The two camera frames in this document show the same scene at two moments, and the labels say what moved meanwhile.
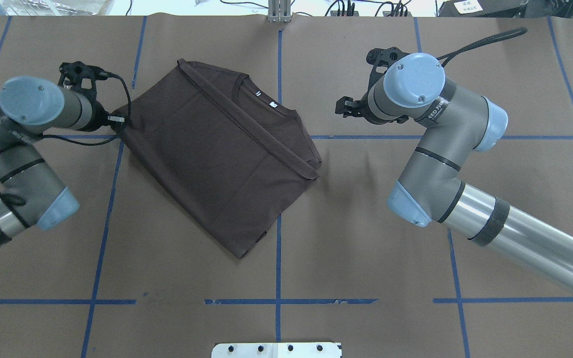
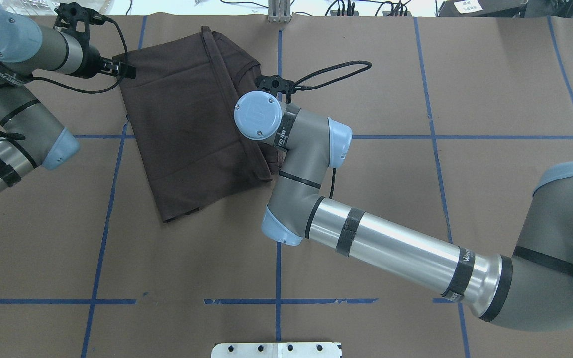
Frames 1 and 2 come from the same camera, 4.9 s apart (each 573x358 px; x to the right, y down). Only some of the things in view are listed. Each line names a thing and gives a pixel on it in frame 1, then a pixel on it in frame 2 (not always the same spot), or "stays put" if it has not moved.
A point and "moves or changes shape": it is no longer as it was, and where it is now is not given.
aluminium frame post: [279, 11] stays put
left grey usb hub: [334, 13] stays put
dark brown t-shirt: [236, 159] moves or changes shape
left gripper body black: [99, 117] → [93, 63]
